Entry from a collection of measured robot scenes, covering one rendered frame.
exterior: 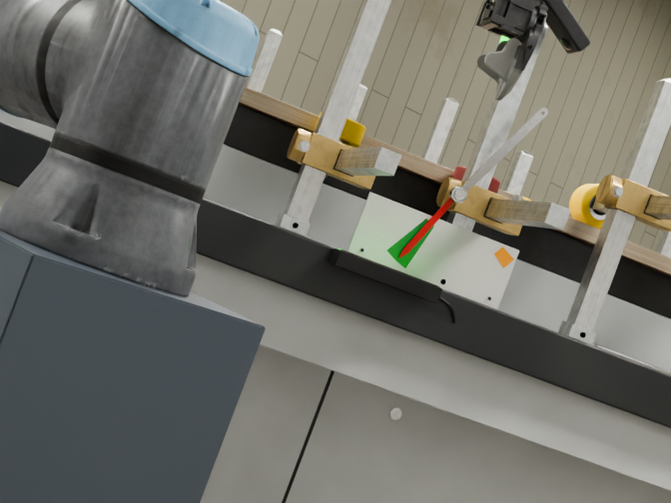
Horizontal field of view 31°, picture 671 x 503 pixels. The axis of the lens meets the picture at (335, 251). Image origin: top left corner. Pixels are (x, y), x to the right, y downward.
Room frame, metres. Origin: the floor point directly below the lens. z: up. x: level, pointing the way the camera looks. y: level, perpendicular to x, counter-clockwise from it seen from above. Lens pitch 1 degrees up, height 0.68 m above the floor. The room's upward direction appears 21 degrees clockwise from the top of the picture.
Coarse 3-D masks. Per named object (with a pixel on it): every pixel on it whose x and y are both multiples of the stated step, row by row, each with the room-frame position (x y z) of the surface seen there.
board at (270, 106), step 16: (256, 96) 2.02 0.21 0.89; (272, 112) 2.03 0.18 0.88; (288, 112) 2.03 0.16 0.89; (304, 112) 2.04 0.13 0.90; (304, 128) 2.04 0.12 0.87; (368, 144) 2.06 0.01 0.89; (384, 144) 2.07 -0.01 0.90; (400, 160) 2.08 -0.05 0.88; (416, 160) 2.08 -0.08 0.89; (432, 176) 2.09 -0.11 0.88; (448, 176) 2.09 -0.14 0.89; (576, 224) 2.15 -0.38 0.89; (592, 240) 2.15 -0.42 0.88; (624, 256) 2.18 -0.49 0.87; (640, 256) 2.17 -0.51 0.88; (656, 256) 2.18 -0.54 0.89
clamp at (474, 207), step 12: (444, 180) 1.93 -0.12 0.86; (456, 180) 1.91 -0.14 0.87; (444, 192) 1.91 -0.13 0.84; (468, 192) 1.90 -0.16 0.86; (480, 192) 1.90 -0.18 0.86; (492, 192) 1.91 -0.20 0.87; (456, 204) 1.90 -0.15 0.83; (468, 204) 1.90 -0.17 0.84; (480, 204) 1.90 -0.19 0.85; (468, 216) 1.90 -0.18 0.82; (480, 216) 1.91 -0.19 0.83; (492, 228) 1.95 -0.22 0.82; (504, 228) 1.92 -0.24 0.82; (516, 228) 1.92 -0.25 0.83
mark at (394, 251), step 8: (424, 224) 1.89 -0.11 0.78; (416, 232) 1.89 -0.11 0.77; (400, 240) 1.88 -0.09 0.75; (408, 240) 1.89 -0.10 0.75; (424, 240) 1.89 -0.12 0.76; (392, 248) 1.88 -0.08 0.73; (400, 248) 1.88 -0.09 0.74; (416, 248) 1.89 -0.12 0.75; (392, 256) 1.88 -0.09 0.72; (408, 256) 1.89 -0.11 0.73; (400, 264) 1.89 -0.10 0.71
